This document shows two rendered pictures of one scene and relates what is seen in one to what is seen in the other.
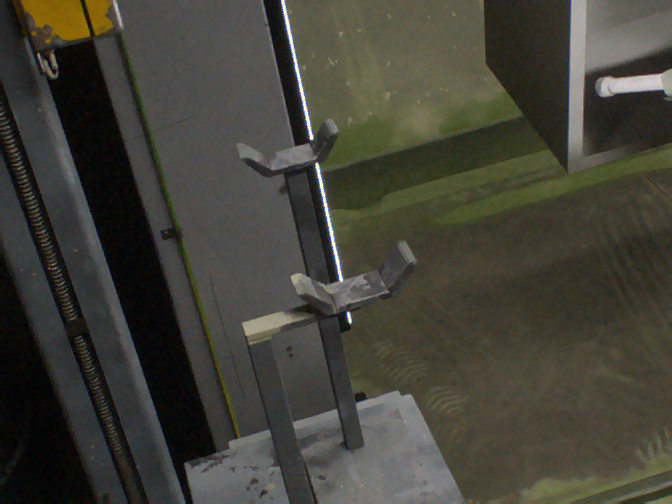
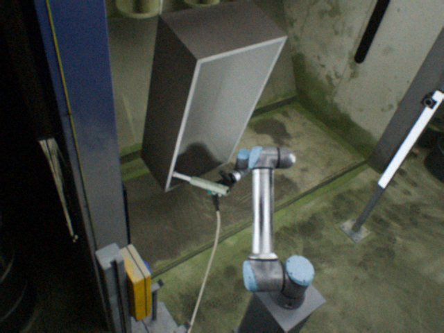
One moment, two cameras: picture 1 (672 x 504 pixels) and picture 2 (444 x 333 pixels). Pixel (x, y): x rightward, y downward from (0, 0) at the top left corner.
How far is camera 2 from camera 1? 1.00 m
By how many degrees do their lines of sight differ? 30
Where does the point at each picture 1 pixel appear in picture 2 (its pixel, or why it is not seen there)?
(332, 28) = not seen: hidden behind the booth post
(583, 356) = (162, 223)
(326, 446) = (148, 320)
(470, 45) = (126, 131)
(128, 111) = (92, 244)
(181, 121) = (104, 243)
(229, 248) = not seen: hidden behind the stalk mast
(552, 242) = (150, 187)
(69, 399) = not seen: outside the picture
